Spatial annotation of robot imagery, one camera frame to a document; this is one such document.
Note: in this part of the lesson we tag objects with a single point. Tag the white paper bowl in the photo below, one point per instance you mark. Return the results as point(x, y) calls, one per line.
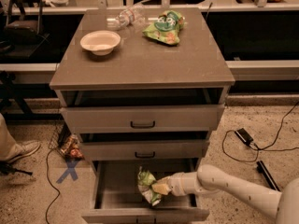
point(100, 43)

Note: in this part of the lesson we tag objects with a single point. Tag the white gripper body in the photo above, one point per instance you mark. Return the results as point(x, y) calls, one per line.
point(177, 184)

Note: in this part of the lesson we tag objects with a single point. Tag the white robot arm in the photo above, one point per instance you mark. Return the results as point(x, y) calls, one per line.
point(281, 206)

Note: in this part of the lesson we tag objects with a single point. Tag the grey drawer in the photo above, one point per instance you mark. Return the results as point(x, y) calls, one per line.
point(137, 150)
point(142, 119)
point(117, 200)

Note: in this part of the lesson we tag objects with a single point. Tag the bottom grey drawer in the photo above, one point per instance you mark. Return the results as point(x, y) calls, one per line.
point(117, 200)

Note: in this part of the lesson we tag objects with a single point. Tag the white sneaker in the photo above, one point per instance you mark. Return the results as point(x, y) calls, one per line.
point(22, 150)

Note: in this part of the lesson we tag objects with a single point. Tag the grey drawer cabinet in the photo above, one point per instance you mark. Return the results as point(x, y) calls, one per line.
point(144, 72)

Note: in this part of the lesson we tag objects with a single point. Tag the beige trouser leg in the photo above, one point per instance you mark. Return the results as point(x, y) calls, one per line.
point(9, 149)

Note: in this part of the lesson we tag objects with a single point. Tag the black tripod foot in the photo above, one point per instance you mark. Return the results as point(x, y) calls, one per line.
point(7, 169)

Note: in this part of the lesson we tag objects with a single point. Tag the blue tape cross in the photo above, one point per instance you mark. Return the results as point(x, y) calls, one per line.
point(69, 171)

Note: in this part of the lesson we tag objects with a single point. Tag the green jalapeno chip bag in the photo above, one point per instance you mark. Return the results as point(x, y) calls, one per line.
point(145, 180)

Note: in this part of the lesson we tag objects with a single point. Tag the black metal bar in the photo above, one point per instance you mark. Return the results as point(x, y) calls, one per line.
point(261, 168)

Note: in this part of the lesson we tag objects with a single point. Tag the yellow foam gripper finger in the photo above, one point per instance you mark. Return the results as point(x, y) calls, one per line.
point(161, 188)

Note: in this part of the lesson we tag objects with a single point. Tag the green cartoon snack bag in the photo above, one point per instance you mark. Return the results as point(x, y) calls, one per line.
point(166, 28)

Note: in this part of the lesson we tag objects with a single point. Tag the black chair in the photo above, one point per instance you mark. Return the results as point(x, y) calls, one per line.
point(22, 36)

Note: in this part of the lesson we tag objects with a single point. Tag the middle grey drawer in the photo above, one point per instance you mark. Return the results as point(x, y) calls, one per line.
point(137, 150)

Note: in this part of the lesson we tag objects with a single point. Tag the black power adapter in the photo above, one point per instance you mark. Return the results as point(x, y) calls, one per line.
point(244, 136)

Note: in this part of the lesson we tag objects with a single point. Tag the wire basket with snacks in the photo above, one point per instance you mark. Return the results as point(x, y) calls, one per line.
point(65, 143)

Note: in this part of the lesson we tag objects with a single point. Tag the top grey drawer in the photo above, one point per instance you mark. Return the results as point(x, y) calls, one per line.
point(142, 119)

